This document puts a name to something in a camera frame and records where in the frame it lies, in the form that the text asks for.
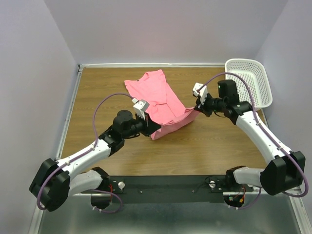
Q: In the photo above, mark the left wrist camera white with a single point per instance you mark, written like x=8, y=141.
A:
x=140, y=107

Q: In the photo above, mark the pink t shirt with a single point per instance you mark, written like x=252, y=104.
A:
x=165, y=107

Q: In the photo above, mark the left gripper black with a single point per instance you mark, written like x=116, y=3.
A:
x=149, y=126

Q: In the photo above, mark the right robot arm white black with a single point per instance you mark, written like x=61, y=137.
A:
x=285, y=167

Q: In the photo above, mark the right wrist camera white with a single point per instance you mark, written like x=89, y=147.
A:
x=200, y=91

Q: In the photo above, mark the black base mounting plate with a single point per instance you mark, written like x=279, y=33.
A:
x=168, y=189

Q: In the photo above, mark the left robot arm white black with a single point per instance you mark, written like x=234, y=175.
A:
x=51, y=184

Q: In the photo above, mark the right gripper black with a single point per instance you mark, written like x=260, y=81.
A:
x=202, y=108

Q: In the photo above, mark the white perforated plastic basket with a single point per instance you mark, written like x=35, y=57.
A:
x=254, y=75

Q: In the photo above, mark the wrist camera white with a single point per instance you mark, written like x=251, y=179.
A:
x=140, y=107
x=200, y=91

